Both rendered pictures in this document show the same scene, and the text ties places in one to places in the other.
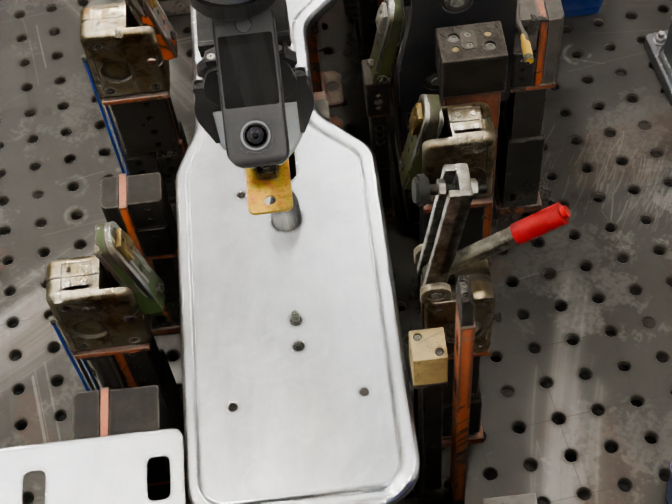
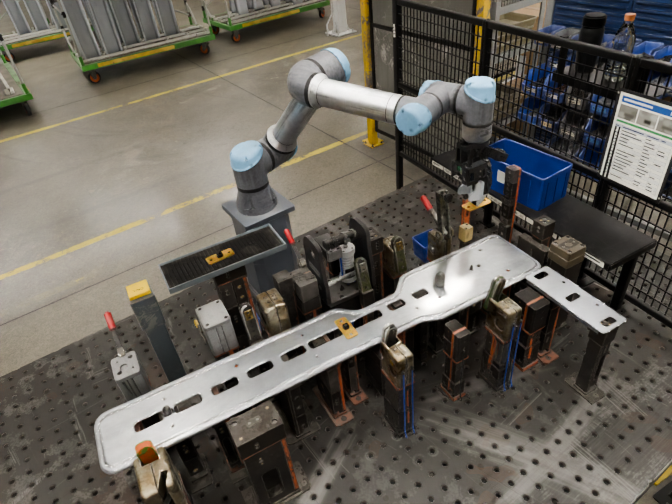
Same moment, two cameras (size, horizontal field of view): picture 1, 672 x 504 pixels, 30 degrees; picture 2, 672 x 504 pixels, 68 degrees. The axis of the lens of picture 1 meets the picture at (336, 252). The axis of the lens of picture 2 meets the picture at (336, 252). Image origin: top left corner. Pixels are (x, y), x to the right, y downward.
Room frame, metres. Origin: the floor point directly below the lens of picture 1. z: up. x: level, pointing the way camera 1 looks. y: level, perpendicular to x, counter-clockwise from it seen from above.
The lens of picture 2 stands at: (1.53, 0.98, 2.07)
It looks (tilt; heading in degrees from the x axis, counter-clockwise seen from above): 38 degrees down; 245
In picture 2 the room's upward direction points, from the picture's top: 7 degrees counter-clockwise
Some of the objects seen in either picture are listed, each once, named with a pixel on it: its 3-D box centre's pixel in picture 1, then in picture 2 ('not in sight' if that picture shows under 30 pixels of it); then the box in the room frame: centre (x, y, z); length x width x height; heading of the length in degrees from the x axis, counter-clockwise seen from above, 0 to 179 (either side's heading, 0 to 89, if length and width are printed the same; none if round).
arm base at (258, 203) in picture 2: not in sight; (254, 193); (1.10, -0.59, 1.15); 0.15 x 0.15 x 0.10
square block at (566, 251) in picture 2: not in sight; (558, 286); (0.36, 0.18, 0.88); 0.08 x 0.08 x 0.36; 0
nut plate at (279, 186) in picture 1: (266, 168); (476, 202); (0.64, 0.05, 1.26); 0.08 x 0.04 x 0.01; 0
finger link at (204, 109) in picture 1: (223, 101); (483, 179); (0.64, 0.07, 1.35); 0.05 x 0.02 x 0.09; 90
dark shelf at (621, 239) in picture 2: not in sight; (525, 195); (0.20, -0.15, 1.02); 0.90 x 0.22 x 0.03; 90
